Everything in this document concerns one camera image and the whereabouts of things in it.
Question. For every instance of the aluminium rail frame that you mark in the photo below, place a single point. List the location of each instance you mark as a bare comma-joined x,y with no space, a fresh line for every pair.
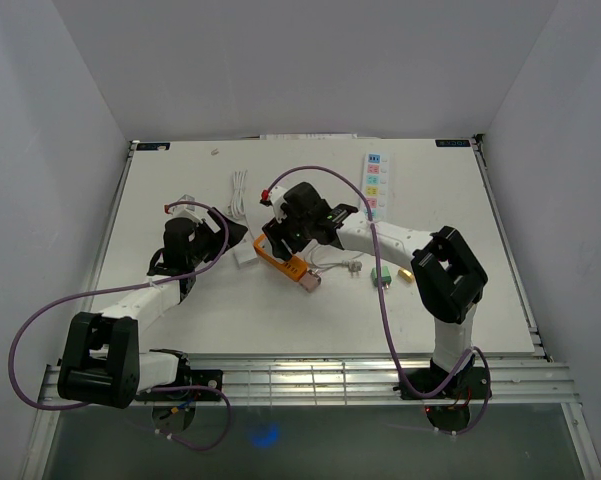
309,382

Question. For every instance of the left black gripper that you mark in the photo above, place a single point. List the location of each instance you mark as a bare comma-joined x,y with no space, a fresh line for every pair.
236,231

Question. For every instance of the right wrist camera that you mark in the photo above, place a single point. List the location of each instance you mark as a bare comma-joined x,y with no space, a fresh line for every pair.
274,198

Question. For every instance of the yellow charger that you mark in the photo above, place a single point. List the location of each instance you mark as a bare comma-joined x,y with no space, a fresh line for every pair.
406,275

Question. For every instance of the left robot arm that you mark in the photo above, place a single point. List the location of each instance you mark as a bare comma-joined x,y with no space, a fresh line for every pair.
102,362

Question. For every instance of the green charger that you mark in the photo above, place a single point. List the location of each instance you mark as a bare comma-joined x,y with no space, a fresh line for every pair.
381,277

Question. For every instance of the pink brown charger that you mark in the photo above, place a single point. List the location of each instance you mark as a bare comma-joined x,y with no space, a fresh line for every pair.
310,281

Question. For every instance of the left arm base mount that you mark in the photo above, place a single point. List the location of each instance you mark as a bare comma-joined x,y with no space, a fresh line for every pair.
200,382

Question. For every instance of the white charger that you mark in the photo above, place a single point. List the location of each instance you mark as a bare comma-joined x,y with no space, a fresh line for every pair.
245,256

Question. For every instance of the white multicolour power strip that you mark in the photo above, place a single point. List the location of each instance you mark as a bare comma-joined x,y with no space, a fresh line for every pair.
376,184

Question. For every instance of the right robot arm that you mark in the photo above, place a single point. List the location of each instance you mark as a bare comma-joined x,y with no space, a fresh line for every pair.
449,278

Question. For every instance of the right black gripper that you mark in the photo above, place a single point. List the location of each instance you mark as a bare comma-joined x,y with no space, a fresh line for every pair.
279,229

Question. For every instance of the orange power strip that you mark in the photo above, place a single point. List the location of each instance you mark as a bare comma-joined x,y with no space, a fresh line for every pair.
294,269

